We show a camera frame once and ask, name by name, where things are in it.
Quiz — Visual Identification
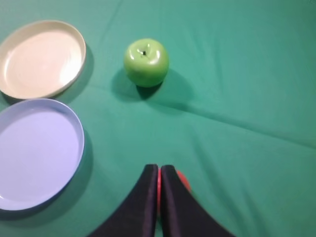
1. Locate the green apple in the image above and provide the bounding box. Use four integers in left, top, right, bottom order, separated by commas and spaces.
123, 38, 169, 88

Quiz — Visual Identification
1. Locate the round red-yellow bread bun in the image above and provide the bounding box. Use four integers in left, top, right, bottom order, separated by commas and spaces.
157, 168, 192, 217

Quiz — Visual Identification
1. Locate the blue plastic plate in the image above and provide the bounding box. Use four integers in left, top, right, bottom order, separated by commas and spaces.
0, 99, 85, 211

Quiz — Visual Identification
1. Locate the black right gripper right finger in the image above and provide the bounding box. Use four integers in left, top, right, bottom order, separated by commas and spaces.
160, 165, 233, 237

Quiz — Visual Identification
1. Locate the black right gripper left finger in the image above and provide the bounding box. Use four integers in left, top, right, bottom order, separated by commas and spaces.
89, 164, 158, 237

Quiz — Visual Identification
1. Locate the green table cloth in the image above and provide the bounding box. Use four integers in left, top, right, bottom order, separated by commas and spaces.
0, 0, 316, 237

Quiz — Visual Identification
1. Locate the cream yellow plastic plate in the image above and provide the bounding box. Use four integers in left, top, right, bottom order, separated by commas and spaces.
0, 20, 86, 100

